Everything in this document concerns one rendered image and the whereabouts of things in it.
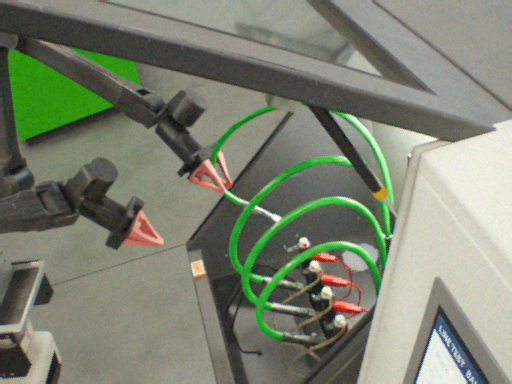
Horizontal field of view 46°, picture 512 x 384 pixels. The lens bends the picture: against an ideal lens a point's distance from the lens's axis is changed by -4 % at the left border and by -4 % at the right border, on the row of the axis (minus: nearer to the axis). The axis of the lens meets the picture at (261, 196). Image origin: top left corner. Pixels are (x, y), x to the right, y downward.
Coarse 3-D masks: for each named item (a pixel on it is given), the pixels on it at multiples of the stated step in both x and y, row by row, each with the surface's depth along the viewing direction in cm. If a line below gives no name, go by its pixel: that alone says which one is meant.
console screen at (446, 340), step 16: (432, 288) 79; (432, 304) 79; (448, 304) 75; (432, 320) 79; (448, 320) 75; (464, 320) 71; (432, 336) 79; (448, 336) 75; (464, 336) 71; (416, 352) 84; (432, 352) 79; (448, 352) 75; (464, 352) 71; (480, 352) 68; (416, 368) 84; (432, 368) 79; (448, 368) 75; (464, 368) 71; (480, 368) 68; (496, 368) 65
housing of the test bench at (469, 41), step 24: (384, 0) 142; (408, 0) 140; (432, 0) 138; (456, 0) 136; (480, 0) 134; (504, 0) 132; (408, 24) 129; (432, 24) 127; (456, 24) 125; (480, 24) 123; (504, 24) 122; (456, 48) 116; (480, 48) 114; (504, 48) 113; (480, 72) 107; (504, 72) 106; (504, 96) 99
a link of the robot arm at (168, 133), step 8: (168, 112) 136; (168, 120) 136; (176, 120) 136; (160, 128) 136; (168, 128) 136; (176, 128) 136; (184, 128) 137; (160, 136) 138; (168, 136) 136; (176, 136) 136; (168, 144) 137
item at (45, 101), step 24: (72, 48) 418; (24, 72) 412; (48, 72) 419; (120, 72) 442; (24, 96) 420; (48, 96) 427; (72, 96) 435; (96, 96) 443; (24, 120) 428; (48, 120) 436; (72, 120) 444; (96, 120) 456
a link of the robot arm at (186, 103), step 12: (180, 96) 134; (192, 96) 134; (144, 108) 135; (168, 108) 136; (180, 108) 134; (192, 108) 133; (204, 108) 134; (144, 120) 135; (156, 120) 136; (180, 120) 134; (192, 120) 135
